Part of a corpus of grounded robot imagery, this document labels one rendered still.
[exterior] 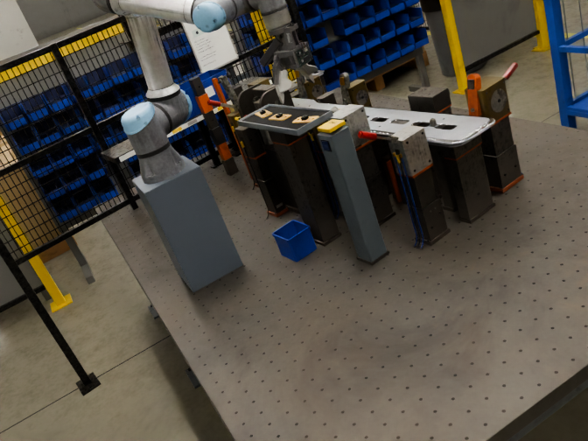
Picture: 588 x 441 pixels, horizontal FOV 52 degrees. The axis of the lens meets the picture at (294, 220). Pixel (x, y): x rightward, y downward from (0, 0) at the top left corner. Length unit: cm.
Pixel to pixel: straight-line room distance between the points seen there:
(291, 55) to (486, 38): 378
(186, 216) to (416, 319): 84
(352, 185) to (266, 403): 66
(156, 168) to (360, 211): 67
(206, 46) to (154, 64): 117
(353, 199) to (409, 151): 21
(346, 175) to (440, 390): 67
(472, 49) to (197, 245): 368
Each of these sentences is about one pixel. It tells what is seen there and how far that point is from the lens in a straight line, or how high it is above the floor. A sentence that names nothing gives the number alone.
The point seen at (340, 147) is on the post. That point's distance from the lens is 174.
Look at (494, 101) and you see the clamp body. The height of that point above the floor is 101.
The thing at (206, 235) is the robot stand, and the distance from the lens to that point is 209.
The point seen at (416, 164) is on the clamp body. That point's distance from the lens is 180.
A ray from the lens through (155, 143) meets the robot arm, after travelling 201.
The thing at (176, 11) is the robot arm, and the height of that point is 158.
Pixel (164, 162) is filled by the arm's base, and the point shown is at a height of 115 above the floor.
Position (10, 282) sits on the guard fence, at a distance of 426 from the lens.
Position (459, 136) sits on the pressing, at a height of 100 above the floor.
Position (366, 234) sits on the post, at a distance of 186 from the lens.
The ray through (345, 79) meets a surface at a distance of 245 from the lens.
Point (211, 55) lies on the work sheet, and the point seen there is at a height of 122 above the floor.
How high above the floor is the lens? 171
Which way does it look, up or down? 26 degrees down
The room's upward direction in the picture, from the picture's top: 21 degrees counter-clockwise
